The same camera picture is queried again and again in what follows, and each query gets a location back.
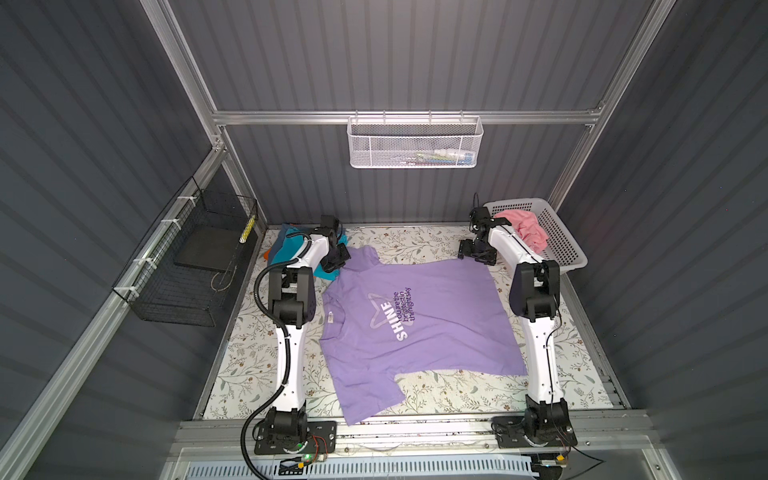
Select folded teal t shirt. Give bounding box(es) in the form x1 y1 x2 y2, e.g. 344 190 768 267
269 226 350 282

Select black wire wall basket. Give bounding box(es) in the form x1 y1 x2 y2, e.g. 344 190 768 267
113 180 259 328

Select yellow marker pen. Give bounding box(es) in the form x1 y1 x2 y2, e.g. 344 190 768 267
239 215 256 244

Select pink crumpled t shirt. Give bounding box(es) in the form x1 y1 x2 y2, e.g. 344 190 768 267
494 209 549 255

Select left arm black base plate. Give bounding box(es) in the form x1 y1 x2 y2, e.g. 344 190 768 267
251 420 337 455

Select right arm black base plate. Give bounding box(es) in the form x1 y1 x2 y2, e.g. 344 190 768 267
491 416 578 449

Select folded blue grey t shirt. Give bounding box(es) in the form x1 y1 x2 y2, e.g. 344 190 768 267
267 224 315 269

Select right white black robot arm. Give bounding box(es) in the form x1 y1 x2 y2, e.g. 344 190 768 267
458 206 570 446

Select white ventilated cable duct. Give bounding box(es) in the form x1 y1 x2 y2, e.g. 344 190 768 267
179 454 538 480

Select markers in white basket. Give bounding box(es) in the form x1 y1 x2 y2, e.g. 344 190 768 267
394 149 476 167

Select purple printed t shirt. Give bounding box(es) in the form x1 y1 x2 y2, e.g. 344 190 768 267
320 246 527 425

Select floral patterned table mat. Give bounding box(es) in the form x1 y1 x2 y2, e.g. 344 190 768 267
196 224 618 420

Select white wire mesh wall basket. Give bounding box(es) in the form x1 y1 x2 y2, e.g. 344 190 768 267
346 114 484 169

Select black corrugated cable hose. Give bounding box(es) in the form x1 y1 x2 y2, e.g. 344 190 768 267
239 232 313 480

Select black pad in wire basket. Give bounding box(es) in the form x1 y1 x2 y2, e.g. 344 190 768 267
174 226 241 272

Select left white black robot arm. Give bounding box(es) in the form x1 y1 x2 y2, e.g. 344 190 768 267
254 215 350 442

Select white plastic laundry basket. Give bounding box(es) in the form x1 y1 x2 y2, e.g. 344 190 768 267
484 198 588 273

